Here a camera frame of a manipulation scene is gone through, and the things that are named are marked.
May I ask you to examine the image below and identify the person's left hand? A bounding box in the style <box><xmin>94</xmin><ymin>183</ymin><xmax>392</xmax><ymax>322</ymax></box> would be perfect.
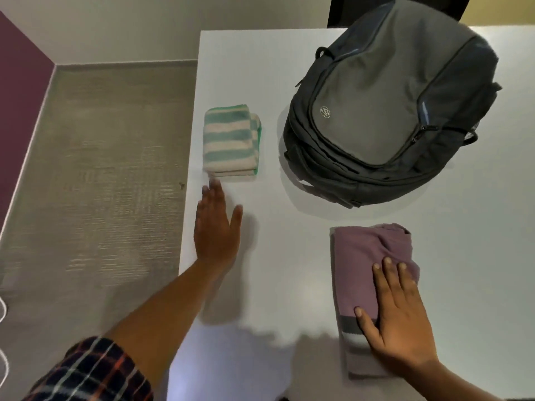
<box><xmin>193</xmin><ymin>178</ymin><xmax>244</xmax><ymax>270</ymax></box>

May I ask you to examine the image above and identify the person's right hand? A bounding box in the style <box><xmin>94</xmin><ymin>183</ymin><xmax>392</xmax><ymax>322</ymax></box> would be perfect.
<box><xmin>354</xmin><ymin>256</ymin><xmax>439</xmax><ymax>379</ymax></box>

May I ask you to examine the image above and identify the purple striped t-shirt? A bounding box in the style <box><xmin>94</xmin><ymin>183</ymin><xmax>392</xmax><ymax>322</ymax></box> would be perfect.
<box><xmin>330</xmin><ymin>222</ymin><xmax>421</xmax><ymax>382</ymax></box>

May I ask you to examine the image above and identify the green white striped towel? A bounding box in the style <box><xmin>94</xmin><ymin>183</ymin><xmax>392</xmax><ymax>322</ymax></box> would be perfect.
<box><xmin>203</xmin><ymin>104</ymin><xmax>263</xmax><ymax>178</ymax></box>

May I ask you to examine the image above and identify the grey backpack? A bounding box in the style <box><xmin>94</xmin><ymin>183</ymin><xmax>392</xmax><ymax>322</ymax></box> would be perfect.
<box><xmin>283</xmin><ymin>0</ymin><xmax>503</xmax><ymax>209</ymax></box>

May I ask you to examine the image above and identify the black mesh-back chair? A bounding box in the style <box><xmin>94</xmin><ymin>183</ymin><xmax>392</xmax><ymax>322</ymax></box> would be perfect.
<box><xmin>327</xmin><ymin>0</ymin><xmax>473</xmax><ymax>29</ymax></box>

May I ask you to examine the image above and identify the person's left forearm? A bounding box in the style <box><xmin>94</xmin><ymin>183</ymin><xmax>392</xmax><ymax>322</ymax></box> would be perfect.
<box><xmin>102</xmin><ymin>258</ymin><xmax>228</xmax><ymax>389</ymax></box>

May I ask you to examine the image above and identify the person's right forearm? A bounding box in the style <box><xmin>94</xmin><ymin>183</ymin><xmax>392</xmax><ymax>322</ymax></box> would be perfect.
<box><xmin>407</xmin><ymin>359</ymin><xmax>510</xmax><ymax>401</ymax></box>

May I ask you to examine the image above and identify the white table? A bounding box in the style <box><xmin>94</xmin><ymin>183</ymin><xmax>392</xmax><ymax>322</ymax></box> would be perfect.
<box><xmin>165</xmin><ymin>25</ymin><xmax>535</xmax><ymax>401</ymax></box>

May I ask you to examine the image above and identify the white floor cable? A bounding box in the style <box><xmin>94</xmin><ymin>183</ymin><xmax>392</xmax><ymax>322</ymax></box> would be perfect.
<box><xmin>0</xmin><ymin>298</ymin><xmax>10</xmax><ymax>385</ymax></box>

